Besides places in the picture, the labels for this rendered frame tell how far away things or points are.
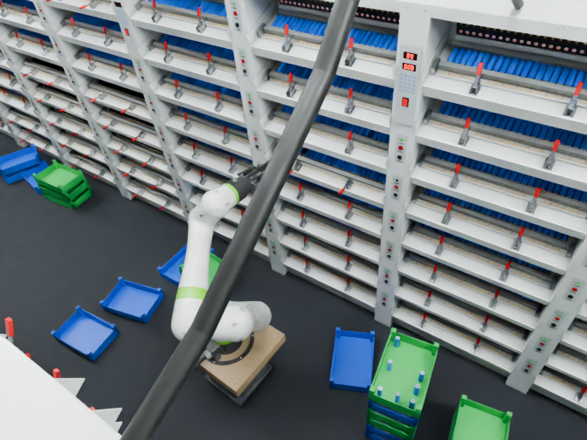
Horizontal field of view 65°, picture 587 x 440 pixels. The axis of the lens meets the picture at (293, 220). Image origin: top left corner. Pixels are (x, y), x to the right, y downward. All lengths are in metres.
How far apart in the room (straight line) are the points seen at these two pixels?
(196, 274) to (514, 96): 1.19
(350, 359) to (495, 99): 1.50
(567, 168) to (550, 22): 0.46
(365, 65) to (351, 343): 1.46
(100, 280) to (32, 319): 0.42
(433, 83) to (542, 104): 0.32
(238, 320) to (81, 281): 1.77
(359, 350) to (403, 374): 0.54
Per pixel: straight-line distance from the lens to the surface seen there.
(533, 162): 1.63
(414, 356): 2.07
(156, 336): 2.74
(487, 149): 1.64
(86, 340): 2.90
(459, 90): 1.56
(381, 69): 1.65
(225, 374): 2.14
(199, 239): 1.76
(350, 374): 2.45
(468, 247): 2.02
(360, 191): 1.99
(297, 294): 2.72
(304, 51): 1.79
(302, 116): 0.48
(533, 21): 1.42
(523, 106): 1.53
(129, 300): 2.95
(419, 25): 1.51
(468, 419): 2.26
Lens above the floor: 2.20
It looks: 45 degrees down
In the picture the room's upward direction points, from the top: 6 degrees counter-clockwise
